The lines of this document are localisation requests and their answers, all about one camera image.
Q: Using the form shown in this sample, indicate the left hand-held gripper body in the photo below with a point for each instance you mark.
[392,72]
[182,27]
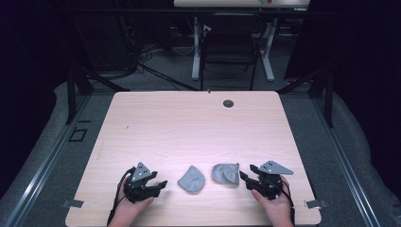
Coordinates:
[138,189]

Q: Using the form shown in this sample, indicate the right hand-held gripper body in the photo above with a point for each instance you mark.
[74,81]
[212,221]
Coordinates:
[269,186]

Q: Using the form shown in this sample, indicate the grey sock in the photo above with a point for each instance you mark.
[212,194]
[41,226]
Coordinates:
[225,175]
[192,181]

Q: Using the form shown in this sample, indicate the person's left hand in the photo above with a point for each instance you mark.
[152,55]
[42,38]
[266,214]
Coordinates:
[129,209]

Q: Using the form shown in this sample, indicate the person's right hand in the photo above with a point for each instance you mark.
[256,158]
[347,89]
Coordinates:
[279,209]

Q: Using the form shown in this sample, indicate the round black table grommet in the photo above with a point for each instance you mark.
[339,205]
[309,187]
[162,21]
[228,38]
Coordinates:
[228,103]

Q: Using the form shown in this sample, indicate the short black tape strip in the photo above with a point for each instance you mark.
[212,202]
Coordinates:
[84,121]

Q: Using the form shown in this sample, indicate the black metal stand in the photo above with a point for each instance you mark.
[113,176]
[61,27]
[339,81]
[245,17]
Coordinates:
[71,94]
[328,101]

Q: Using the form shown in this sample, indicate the grey padding cloth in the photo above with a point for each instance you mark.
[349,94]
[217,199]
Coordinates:
[369,157]

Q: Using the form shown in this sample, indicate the black chair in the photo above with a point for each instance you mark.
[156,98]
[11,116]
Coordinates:
[230,47]

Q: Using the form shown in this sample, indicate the white desk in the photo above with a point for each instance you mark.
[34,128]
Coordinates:
[220,3]

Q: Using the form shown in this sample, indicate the grey table bracket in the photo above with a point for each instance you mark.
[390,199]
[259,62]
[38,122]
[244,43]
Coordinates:
[316,204]
[73,203]

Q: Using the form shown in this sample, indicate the aluminium floor rail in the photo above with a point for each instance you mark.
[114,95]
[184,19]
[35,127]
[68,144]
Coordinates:
[345,164]
[47,171]

